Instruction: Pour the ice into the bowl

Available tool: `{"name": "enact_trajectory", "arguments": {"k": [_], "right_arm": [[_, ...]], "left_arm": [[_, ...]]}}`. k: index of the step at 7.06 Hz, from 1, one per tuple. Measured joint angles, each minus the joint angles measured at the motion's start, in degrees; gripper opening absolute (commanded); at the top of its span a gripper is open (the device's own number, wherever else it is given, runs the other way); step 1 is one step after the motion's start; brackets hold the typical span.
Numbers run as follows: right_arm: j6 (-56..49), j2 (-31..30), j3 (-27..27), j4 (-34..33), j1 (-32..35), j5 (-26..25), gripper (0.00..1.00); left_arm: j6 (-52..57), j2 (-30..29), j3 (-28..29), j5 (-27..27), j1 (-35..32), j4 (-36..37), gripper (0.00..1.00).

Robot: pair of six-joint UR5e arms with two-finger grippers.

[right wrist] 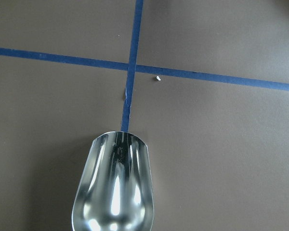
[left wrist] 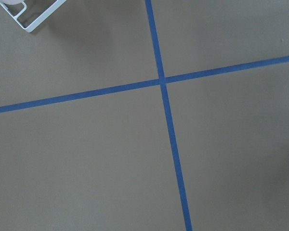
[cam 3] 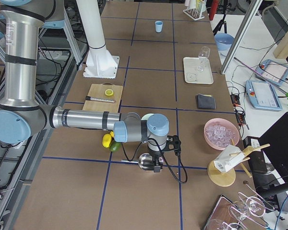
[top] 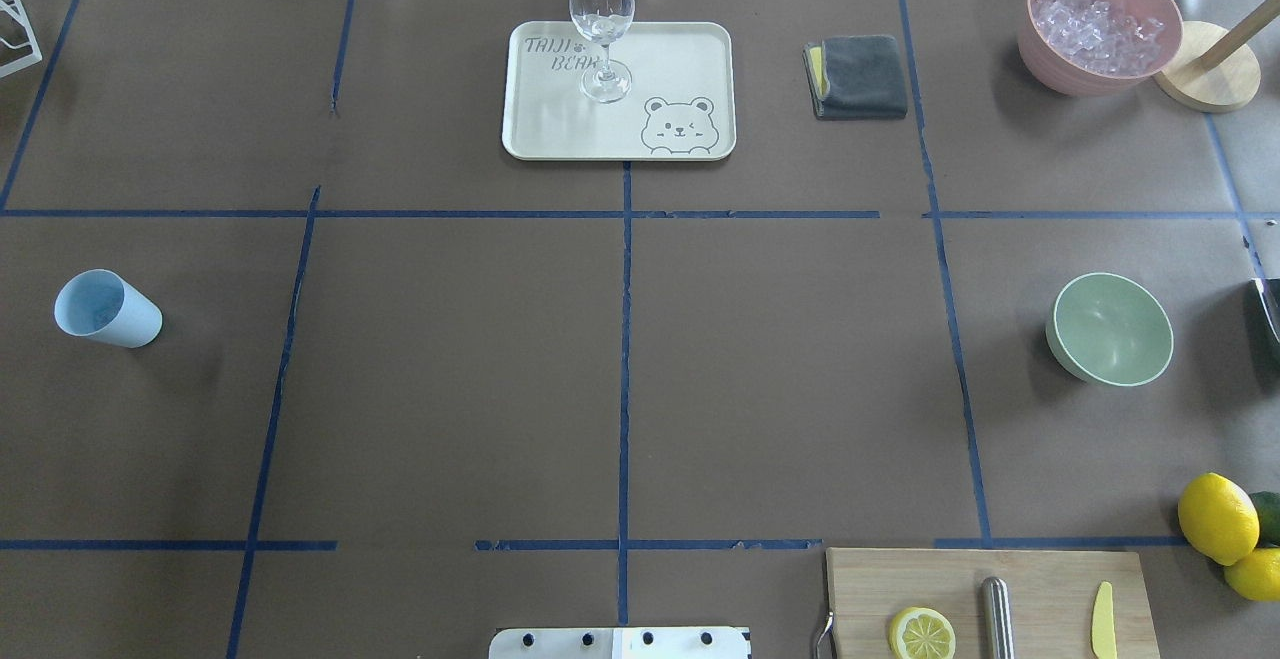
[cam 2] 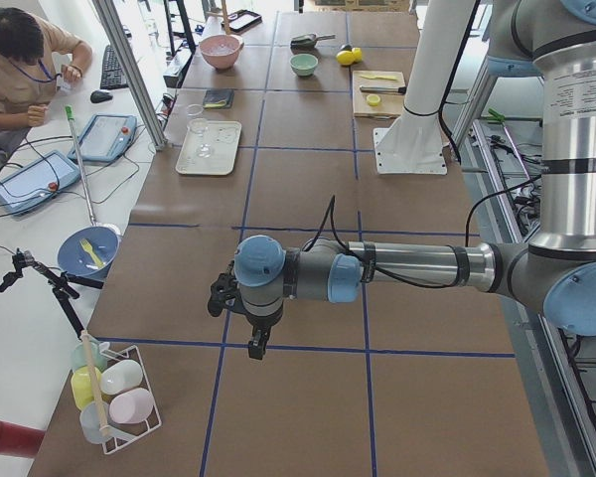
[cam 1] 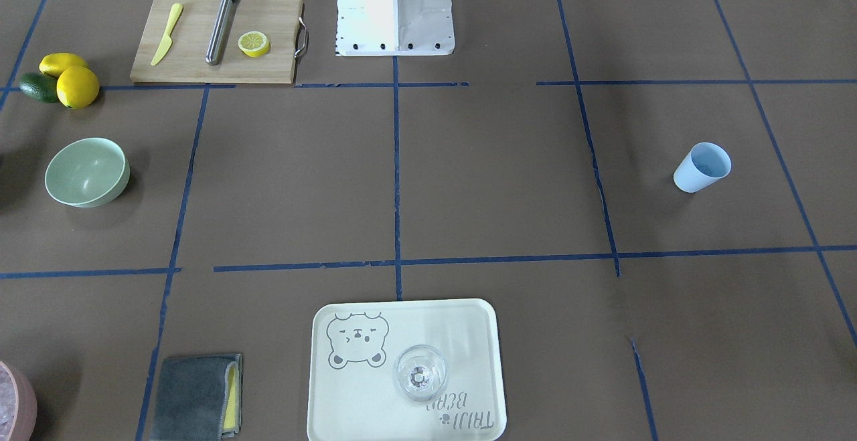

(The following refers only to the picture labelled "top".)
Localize green bowl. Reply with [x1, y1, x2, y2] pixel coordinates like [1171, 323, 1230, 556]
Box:
[1044, 273, 1175, 386]

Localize light blue plastic cup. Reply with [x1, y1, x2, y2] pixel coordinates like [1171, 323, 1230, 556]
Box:
[52, 270, 163, 349]

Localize pink bowl with ice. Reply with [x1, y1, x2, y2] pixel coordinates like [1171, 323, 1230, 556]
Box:
[1018, 0, 1183, 97]

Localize cream bear tray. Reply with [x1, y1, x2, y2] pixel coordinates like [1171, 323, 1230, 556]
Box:
[502, 20, 737, 161]

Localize grey folded cloth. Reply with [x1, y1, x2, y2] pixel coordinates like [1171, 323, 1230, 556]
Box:
[803, 35, 908, 120]

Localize clear wine glass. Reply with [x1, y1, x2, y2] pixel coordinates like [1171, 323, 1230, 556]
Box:
[568, 0, 635, 104]

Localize halved lemon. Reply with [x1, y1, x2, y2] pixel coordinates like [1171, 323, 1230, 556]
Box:
[886, 607, 957, 658]

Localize wooden cutting board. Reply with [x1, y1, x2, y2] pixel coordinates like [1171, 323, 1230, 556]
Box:
[826, 548, 1160, 658]

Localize yellow plastic knife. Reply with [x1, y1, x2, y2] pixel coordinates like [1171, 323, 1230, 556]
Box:
[1091, 580, 1117, 659]

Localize whole yellow lemon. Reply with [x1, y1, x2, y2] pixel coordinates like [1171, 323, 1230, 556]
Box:
[1178, 472, 1260, 567]

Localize wooden round stand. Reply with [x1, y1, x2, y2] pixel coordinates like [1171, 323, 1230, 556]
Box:
[1155, 0, 1279, 113]

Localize green lime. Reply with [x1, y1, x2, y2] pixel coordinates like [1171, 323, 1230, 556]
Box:
[1249, 491, 1280, 548]

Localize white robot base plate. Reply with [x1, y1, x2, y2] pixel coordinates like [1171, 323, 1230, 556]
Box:
[488, 626, 753, 658]

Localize white wire cup rack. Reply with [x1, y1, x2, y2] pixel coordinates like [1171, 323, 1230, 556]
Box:
[1, 0, 44, 77]

